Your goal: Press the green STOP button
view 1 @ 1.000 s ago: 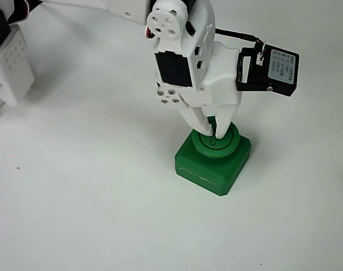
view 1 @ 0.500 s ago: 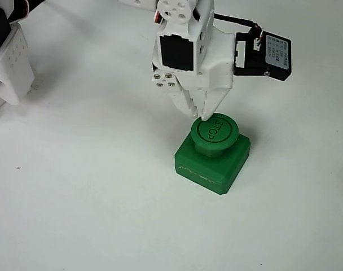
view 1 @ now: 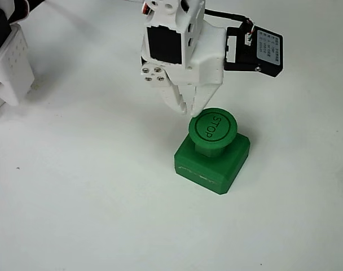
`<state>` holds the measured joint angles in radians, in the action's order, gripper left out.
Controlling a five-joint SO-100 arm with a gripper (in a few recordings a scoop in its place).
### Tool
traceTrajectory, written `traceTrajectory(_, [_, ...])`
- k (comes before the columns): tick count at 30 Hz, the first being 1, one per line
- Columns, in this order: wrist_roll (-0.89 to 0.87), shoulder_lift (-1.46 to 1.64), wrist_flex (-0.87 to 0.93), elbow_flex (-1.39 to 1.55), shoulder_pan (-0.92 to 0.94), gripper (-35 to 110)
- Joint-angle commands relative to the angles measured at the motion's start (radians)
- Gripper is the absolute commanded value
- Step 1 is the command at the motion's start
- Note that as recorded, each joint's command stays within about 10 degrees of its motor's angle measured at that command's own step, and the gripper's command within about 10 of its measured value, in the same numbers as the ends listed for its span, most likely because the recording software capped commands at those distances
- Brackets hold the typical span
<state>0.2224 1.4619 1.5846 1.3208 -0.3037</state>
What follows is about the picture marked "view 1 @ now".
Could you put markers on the black camera module with label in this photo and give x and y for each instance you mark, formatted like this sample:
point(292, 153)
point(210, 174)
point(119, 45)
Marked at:
point(253, 53)

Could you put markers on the green STOP push button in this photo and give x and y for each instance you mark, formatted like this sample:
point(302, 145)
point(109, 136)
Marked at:
point(213, 169)

